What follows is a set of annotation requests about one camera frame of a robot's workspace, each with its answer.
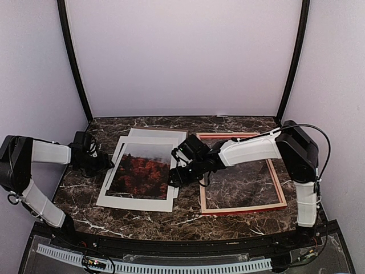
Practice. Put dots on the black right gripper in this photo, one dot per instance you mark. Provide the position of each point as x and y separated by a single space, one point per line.
175 173

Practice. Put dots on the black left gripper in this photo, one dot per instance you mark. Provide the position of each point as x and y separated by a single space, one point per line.
104 164

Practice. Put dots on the red wooden picture frame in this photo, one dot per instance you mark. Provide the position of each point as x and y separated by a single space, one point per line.
245 208

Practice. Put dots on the white backing sheet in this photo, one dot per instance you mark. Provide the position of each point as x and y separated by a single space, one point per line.
149 132

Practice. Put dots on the white mat with photo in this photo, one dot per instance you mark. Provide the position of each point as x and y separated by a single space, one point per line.
139 179

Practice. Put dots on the clear acrylic sheet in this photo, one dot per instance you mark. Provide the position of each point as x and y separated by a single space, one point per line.
242 185

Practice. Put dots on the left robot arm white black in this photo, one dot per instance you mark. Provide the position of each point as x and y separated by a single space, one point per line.
18 153

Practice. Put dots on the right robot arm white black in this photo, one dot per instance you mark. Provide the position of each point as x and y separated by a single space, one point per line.
299 152

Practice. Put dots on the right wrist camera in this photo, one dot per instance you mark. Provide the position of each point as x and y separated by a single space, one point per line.
193 148

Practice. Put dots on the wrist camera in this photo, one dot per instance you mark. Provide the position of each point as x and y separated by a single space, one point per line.
193 148
82 141

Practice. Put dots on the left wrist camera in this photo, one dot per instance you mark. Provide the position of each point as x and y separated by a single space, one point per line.
82 141

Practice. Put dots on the white slotted cable duct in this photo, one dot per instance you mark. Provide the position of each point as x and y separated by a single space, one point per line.
95 264

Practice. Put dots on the black enclosure frame post right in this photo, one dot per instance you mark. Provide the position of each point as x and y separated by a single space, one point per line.
303 18

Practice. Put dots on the black enclosure frame post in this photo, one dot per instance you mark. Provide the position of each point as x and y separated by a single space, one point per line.
303 18
72 59

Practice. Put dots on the black front rail base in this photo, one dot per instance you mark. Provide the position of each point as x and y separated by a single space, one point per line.
327 254

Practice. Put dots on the black enclosure frame post left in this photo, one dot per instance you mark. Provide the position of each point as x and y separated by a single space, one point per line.
72 59

